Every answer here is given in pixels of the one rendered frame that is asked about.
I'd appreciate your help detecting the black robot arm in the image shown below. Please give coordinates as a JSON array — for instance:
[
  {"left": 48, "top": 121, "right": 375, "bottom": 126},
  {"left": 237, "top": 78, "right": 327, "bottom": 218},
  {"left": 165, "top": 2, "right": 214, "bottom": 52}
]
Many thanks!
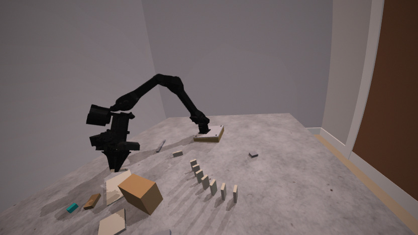
[{"left": 86, "top": 74, "right": 211, "bottom": 147}]

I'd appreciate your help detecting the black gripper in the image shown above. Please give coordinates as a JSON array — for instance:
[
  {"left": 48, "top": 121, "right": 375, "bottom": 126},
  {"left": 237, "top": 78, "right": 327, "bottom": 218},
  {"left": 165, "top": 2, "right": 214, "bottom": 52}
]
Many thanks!
[{"left": 96, "top": 127, "right": 140, "bottom": 172}]

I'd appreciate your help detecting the small teal block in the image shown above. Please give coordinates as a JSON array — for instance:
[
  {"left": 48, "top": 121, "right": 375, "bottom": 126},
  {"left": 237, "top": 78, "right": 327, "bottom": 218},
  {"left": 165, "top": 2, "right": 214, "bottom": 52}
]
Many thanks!
[{"left": 66, "top": 203, "right": 79, "bottom": 213}]

